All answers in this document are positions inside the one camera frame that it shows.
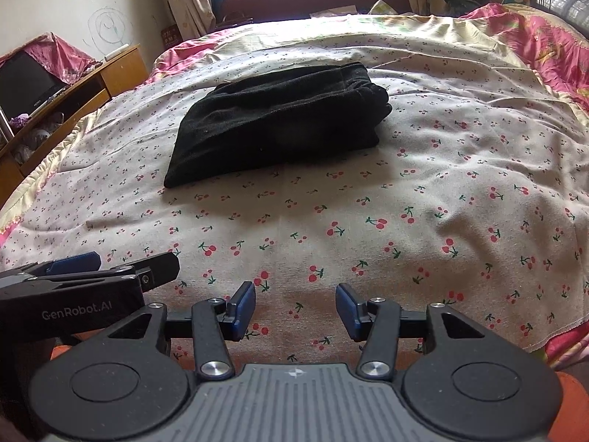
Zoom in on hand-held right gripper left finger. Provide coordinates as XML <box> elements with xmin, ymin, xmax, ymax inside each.
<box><xmin>107</xmin><ymin>280</ymin><xmax>257</xmax><ymax>382</ymax></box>

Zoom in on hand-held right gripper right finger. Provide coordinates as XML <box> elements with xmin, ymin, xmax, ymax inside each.
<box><xmin>334</xmin><ymin>282</ymin><xmax>487</xmax><ymax>382</ymax></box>

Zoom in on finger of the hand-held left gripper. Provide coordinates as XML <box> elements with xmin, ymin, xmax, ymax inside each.
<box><xmin>28</xmin><ymin>252</ymin><xmax>181</xmax><ymax>292</ymax></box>
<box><xmin>0</xmin><ymin>252</ymin><xmax>102</xmax><ymax>281</ymax></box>

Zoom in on black pants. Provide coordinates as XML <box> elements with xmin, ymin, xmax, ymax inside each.
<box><xmin>163</xmin><ymin>61</ymin><xmax>394</xmax><ymax>189</ymax></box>

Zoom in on cherry print bed sheet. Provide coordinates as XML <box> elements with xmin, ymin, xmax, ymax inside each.
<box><xmin>0</xmin><ymin>32</ymin><xmax>589</xmax><ymax>364</ymax></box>

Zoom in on black television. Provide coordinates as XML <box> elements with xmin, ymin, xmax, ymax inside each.
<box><xmin>0</xmin><ymin>50</ymin><xmax>63</xmax><ymax>120</ymax></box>

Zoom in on wooden cabinet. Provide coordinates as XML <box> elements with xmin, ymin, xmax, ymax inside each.
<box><xmin>0</xmin><ymin>45</ymin><xmax>149</xmax><ymax>208</ymax></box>

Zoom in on pink patterned cloth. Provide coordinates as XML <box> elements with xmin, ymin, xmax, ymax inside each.
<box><xmin>0</xmin><ymin>32</ymin><xmax>97</xmax><ymax>86</ymax></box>

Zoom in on orange dotted garment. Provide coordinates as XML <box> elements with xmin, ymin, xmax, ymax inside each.
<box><xmin>48</xmin><ymin>343</ymin><xmax>589</xmax><ymax>442</ymax></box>

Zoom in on dark handbag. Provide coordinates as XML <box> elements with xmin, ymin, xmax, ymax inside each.
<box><xmin>216</xmin><ymin>11</ymin><xmax>255</xmax><ymax>28</ymax></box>

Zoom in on pink floral quilt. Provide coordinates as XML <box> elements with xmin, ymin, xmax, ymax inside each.
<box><xmin>0</xmin><ymin>2</ymin><xmax>589</xmax><ymax>369</ymax></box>

